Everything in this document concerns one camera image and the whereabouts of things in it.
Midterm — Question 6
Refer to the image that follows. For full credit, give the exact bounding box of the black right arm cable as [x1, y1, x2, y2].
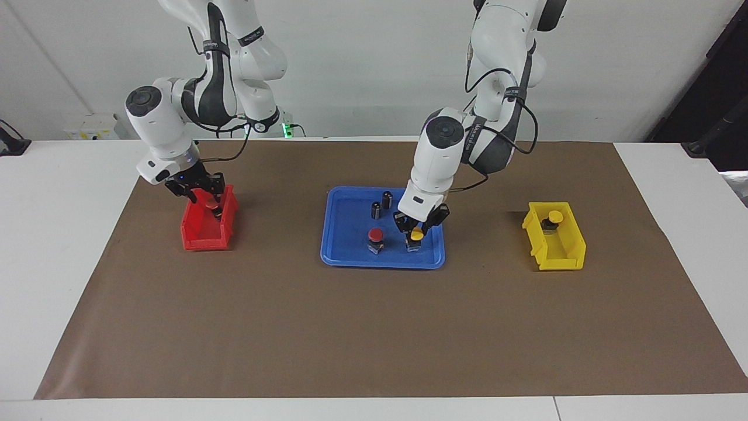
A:
[188, 18, 253, 163]

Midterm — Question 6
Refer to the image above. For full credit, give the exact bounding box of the brown paper table mat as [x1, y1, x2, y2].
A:
[34, 139, 748, 400]

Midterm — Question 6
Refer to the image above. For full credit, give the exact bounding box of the blue plastic tray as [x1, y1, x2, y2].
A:
[320, 186, 446, 270]

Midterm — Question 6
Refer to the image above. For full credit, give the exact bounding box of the white wall power box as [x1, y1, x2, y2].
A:
[64, 114, 120, 140]

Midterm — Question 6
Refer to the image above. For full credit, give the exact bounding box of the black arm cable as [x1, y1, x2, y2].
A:
[450, 44, 539, 194]
[188, 18, 253, 163]

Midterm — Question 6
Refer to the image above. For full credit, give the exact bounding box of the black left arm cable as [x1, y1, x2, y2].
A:
[450, 44, 539, 194]

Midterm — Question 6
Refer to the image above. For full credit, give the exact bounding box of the yellow plastic storage bin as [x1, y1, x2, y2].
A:
[522, 202, 587, 271]

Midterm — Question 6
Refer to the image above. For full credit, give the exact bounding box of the red plastic storage bin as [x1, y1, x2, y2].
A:
[180, 184, 239, 252]

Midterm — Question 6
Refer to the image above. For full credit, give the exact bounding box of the green-lit right arm base box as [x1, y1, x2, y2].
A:
[279, 111, 306, 139]

